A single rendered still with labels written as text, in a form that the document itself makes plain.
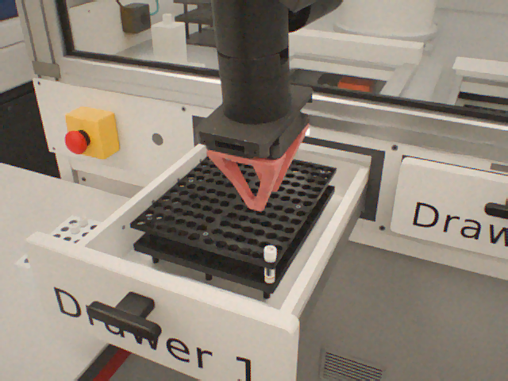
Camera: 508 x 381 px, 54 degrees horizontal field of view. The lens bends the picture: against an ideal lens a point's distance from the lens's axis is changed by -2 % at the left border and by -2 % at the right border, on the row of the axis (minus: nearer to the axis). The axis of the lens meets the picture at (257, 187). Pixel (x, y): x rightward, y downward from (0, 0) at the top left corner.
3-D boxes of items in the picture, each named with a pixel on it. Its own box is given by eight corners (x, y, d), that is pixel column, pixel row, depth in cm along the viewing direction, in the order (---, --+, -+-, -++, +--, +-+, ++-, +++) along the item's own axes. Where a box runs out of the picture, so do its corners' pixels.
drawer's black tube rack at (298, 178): (272, 311, 54) (273, 264, 50) (136, 267, 60) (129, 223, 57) (332, 207, 71) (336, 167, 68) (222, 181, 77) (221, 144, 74)
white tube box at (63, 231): (69, 300, 66) (63, 279, 64) (20, 285, 68) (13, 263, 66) (121, 246, 76) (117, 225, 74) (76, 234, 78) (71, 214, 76)
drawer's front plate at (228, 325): (287, 414, 45) (292, 330, 39) (45, 317, 55) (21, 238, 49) (294, 399, 46) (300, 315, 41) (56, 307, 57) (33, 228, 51)
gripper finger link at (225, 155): (309, 187, 50) (309, 102, 44) (279, 233, 45) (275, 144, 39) (248, 173, 52) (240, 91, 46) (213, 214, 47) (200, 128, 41)
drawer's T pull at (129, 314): (155, 344, 42) (154, 333, 41) (86, 317, 44) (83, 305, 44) (178, 316, 45) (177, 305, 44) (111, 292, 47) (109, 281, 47)
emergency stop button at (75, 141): (83, 158, 80) (78, 136, 78) (64, 153, 81) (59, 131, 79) (95, 150, 82) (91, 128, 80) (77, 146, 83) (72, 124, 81)
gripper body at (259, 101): (314, 105, 46) (314, 27, 42) (267, 165, 39) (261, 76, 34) (251, 95, 48) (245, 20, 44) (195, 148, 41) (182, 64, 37)
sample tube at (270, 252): (272, 288, 52) (272, 254, 50) (261, 284, 53) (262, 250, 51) (277, 281, 53) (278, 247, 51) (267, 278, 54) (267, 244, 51)
